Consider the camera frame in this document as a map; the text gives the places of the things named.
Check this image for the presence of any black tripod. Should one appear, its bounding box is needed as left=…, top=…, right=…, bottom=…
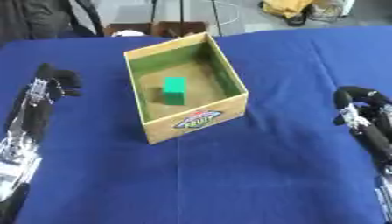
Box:
left=148, top=0, right=224, bottom=38

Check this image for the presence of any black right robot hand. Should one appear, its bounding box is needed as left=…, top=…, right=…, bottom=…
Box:
left=332, top=85, right=392, bottom=173

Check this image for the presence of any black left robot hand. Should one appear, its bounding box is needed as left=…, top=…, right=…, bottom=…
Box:
left=3, top=62, right=83, bottom=144

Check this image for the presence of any yellow and black bag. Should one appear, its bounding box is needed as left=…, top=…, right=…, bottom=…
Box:
left=258, top=0, right=316, bottom=26

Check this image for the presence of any person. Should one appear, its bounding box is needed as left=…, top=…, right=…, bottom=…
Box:
left=0, top=0, right=106, bottom=45

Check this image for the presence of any tan cardboard box green inside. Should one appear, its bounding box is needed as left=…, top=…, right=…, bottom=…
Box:
left=122, top=31, right=250, bottom=145

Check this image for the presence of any green rectangular block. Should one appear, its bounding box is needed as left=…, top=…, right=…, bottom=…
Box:
left=160, top=76, right=189, bottom=106

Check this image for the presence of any white mesh bag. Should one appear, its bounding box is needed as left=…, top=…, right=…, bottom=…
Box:
left=307, top=0, right=354, bottom=23

